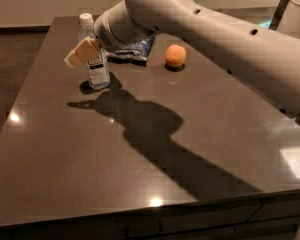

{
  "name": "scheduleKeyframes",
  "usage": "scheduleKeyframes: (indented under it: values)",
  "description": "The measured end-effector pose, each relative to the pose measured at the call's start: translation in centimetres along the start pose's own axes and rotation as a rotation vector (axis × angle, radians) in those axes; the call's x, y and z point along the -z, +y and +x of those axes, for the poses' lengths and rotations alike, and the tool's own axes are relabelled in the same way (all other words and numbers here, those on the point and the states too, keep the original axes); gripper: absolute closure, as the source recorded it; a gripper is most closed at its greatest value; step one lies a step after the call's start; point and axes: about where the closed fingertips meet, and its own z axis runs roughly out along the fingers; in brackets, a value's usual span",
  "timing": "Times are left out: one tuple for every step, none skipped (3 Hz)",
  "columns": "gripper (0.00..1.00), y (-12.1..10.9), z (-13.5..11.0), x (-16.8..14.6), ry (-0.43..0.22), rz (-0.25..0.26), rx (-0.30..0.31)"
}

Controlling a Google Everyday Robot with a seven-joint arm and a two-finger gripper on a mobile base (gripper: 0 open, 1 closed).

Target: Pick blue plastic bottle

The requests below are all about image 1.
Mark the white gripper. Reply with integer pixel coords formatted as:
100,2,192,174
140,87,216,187
64,1,157,67

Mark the clear plastic water bottle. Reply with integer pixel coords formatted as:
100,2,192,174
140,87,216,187
78,13,110,90

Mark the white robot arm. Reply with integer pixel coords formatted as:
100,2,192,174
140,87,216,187
77,0,300,200

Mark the blue chip bag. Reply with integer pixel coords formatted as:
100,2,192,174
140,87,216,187
107,37,155,62

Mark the orange fruit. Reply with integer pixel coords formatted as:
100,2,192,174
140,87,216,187
165,45,186,67

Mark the dark object at table corner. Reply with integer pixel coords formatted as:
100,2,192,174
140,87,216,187
269,0,290,30

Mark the dark cabinet under table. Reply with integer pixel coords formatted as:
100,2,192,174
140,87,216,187
0,191,300,240

